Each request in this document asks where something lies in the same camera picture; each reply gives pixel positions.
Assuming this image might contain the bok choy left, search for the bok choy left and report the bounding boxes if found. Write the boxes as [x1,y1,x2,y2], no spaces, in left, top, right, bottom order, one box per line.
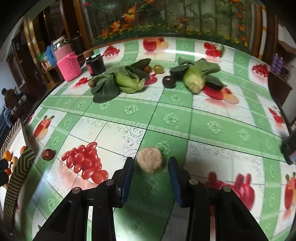
[91,58,151,103]

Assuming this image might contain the purple bottles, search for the purple bottles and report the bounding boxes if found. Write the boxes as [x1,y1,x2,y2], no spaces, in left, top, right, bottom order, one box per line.
[271,53,283,75]

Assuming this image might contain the wooden cabinet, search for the wooden cabinet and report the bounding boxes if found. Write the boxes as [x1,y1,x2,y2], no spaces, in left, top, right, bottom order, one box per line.
[6,1,91,98]

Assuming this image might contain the red jujube behind orange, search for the red jujube behind orange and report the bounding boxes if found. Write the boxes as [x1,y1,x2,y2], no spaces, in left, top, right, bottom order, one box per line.
[42,149,55,161]

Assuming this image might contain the pink knitted-sleeve bottle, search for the pink knitted-sleeve bottle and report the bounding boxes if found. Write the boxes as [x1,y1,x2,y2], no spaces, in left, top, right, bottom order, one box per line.
[53,36,82,82]

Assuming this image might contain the longan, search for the longan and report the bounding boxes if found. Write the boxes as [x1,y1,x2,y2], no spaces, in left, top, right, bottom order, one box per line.
[12,156,18,165]

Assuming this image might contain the bok choy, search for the bok choy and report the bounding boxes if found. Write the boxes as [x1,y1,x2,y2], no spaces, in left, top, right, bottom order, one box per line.
[91,58,151,103]
[170,57,226,94]

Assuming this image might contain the small brown fruit by grape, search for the small brown fruit by grape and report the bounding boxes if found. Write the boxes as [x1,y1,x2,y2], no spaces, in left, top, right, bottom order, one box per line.
[143,65,152,73]

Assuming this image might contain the dark jar with red label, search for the dark jar with red label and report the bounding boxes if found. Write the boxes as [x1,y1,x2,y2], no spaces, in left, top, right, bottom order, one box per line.
[86,54,106,77]

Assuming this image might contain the black device at table edge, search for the black device at table edge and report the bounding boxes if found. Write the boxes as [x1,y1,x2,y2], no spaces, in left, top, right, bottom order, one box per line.
[280,133,295,165]

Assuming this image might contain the dark plum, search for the dark plum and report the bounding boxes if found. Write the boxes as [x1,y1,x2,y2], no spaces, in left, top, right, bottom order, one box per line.
[162,75,176,88]

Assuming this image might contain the brown kiwi fruit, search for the brown kiwi fruit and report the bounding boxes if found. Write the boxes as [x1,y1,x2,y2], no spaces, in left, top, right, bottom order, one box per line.
[88,80,96,88]

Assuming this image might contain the seated person in background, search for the seated person in background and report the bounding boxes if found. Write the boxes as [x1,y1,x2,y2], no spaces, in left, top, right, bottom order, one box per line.
[1,88,22,128]

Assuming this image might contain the dark orange with stem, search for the dark orange with stem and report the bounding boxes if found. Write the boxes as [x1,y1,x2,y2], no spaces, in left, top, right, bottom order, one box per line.
[4,168,11,176]

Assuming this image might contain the bok choy right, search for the bok choy right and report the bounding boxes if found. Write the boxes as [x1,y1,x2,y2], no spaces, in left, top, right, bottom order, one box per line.
[170,57,226,94]

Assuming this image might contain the white tray with chevron rim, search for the white tray with chevron rim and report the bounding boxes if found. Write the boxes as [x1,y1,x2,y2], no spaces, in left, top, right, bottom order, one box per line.
[1,120,36,232]

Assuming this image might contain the sugarcane piece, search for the sugarcane piece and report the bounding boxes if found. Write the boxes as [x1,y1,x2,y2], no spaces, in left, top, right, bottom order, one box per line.
[136,147,164,173]

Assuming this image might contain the green grape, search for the green grape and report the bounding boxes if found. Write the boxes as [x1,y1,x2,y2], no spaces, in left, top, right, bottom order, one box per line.
[153,64,165,74]

